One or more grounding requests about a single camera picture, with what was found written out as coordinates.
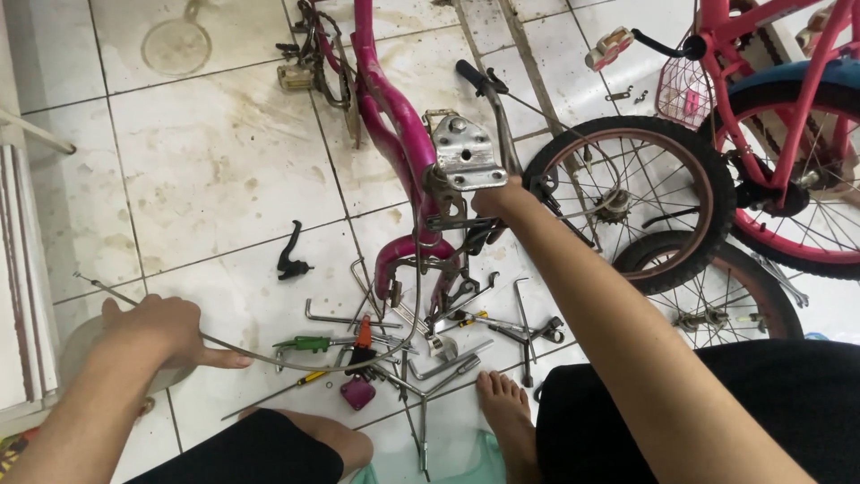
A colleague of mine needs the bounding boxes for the pink bicycle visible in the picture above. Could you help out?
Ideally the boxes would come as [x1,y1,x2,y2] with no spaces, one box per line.
[585,0,860,282]

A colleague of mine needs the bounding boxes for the silver metal bracket plate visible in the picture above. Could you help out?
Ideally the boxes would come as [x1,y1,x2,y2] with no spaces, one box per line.
[430,114,509,193]

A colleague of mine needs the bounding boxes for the black brake lever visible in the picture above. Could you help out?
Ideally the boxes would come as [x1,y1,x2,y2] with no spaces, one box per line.
[277,220,315,282]

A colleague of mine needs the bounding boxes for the person's right leg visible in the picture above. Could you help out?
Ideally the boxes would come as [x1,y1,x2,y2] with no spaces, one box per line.
[475,338,860,484]

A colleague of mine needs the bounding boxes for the large bicycle wheel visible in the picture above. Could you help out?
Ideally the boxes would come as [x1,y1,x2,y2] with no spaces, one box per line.
[523,116,737,297]

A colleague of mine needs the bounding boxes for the colourful patterned mat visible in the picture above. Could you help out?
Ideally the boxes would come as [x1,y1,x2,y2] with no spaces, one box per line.
[0,425,43,480]

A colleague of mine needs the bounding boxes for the magenta bicycle frame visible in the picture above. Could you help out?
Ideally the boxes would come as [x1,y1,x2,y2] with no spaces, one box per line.
[275,0,512,318]

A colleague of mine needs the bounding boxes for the silver adjustable wrench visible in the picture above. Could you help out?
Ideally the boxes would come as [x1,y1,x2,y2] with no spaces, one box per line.
[396,306,462,364]

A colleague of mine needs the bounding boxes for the clear bicycle pedal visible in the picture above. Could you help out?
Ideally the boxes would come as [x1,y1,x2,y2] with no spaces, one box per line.
[277,64,315,92]

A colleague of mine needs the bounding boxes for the long silver hex key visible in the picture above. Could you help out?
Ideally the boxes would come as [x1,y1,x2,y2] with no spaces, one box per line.
[305,298,403,331]

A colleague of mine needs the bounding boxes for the teal plastic stool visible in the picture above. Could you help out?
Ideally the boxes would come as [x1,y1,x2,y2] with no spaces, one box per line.
[349,429,509,484]

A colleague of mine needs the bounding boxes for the person's left hand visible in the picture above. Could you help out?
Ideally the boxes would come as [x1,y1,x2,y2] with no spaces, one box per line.
[90,294,254,372]

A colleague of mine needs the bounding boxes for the silver open-end spanner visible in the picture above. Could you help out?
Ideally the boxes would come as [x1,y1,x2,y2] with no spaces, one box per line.
[752,252,811,309]

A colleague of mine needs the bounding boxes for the pink wire basket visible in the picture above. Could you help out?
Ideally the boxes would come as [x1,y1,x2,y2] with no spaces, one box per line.
[655,57,715,130]

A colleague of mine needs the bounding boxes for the person's right hand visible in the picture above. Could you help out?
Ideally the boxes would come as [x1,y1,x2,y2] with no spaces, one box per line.
[470,176,540,224]

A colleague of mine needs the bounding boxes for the green-handled tool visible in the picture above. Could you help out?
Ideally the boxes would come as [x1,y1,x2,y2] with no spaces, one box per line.
[272,335,357,357]

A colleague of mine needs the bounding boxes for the white bicycle pedal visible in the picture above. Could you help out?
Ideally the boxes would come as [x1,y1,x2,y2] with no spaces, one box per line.
[585,27,636,72]

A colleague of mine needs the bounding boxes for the white pipe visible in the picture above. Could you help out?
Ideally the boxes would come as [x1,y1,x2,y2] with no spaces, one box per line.
[0,109,77,156]

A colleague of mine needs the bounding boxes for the magenta plastic part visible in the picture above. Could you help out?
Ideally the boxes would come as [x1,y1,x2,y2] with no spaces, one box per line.
[339,375,378,412]

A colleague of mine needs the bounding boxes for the dark angled socket wrench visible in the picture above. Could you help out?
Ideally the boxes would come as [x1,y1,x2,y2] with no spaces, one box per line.
[513,277,537,389]

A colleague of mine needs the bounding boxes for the small bicycle wheel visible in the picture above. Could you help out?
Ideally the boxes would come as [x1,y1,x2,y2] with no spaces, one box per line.
[613,230,805,350]

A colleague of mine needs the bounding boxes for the grey brake cable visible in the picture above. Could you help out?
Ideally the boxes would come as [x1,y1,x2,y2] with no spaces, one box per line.
[73,202,431,375]

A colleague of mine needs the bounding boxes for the silver three-way socket wrench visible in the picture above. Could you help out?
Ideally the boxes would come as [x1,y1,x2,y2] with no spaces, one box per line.
[375,355,482,475]

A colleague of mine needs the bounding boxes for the person's left leg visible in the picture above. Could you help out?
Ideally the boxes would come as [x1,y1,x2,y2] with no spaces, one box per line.
[124,406,374,484]

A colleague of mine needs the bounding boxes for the orange-handled pliers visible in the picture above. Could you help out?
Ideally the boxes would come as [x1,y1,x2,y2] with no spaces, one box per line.
[344,315,379,377]

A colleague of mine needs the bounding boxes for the bent thin metal rod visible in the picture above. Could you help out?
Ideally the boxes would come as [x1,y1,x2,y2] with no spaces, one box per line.
[348,257,385,318]

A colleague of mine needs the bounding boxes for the thin brake cable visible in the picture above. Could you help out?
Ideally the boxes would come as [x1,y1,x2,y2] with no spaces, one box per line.
[503,89,626,219]

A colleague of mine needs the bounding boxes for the stack of white panels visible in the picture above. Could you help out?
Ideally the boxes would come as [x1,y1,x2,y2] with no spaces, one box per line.
[0,143,63,421]

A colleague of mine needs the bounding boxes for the person's leg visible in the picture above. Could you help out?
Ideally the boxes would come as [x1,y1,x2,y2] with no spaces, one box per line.
[124,406,374,484]
[475,338,860,484]

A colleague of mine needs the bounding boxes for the short yellow-handled screwdriver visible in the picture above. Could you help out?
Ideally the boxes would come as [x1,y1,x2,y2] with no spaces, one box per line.
[430,310,490,337]

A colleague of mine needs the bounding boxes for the thick silver angled wrench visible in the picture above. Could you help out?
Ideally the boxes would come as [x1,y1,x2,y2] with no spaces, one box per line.
[407,339,495,383]

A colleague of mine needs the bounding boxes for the long yellow-handled screwdriver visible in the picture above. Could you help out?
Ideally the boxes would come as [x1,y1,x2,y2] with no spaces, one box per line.
[220,370,331,422]

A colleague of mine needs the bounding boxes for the chrome handlebar with black grip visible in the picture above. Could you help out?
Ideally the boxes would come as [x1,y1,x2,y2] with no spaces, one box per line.
[456,59,525,179]

